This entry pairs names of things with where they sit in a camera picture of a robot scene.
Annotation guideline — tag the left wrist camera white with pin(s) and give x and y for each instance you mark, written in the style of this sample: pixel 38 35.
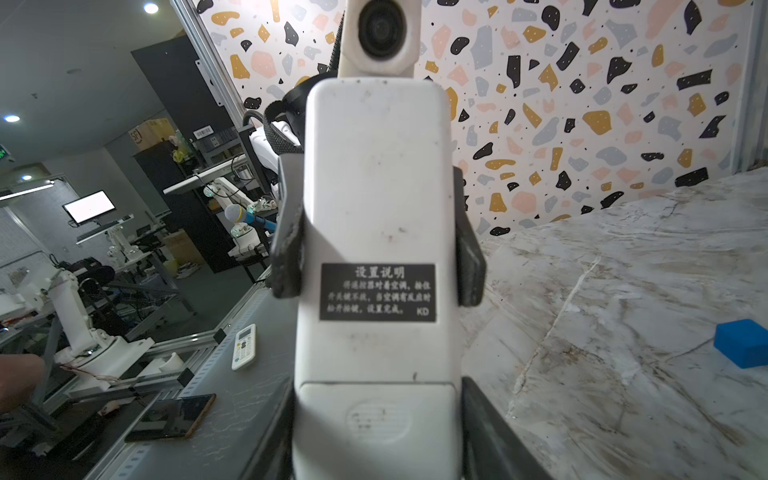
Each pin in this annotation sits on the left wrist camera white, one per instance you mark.
pixel 380 38

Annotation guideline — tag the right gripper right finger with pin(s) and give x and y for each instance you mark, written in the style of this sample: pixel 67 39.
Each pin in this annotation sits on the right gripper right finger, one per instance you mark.
pixel 491 449

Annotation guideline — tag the white red remote control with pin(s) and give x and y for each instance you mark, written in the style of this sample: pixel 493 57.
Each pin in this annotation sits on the white red remote control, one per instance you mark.
pixel 378 303

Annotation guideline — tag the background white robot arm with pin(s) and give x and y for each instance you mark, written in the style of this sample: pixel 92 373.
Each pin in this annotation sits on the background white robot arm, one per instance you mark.
pixel 107 367

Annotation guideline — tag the white battery cover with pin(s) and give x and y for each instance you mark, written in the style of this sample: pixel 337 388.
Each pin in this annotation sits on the white battery cover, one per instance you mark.
pixel 377 431

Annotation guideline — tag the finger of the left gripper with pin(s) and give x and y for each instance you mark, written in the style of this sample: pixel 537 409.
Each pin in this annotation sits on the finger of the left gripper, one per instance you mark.
pixel 287 244
pixel 470 261

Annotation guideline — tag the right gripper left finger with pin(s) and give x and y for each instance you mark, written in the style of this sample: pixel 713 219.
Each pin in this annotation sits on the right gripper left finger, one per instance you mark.
pixel 269 453

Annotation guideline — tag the blue cube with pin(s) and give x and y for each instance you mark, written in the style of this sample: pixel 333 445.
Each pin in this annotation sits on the blue cube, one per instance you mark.
pixel 743 342

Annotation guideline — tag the black smartphone on bench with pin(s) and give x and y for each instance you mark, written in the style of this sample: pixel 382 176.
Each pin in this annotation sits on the black smartphone on bench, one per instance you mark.
pixel 171 419

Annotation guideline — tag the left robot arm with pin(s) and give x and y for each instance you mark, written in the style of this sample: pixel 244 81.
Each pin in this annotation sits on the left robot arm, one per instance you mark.
pixel 284 123

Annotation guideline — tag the cardboard box on shelf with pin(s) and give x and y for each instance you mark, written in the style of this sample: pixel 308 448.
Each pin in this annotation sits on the cardboard box on shelf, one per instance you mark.
pixel 151 132

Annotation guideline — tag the computer monitor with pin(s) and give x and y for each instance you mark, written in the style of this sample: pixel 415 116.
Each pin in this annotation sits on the computer monitor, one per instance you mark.
pixel 88 208

